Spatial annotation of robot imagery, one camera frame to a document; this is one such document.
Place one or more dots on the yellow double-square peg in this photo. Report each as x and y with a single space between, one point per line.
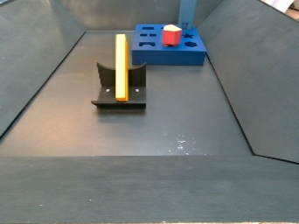
122 68

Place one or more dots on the blue shape-sorting board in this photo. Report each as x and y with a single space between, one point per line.
147 49

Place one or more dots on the black curved holder stand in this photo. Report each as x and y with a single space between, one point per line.
136 88

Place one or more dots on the red pentagon peg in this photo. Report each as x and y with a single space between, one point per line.
171 35

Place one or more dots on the light blue tall peg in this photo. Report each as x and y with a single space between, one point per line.
187 13

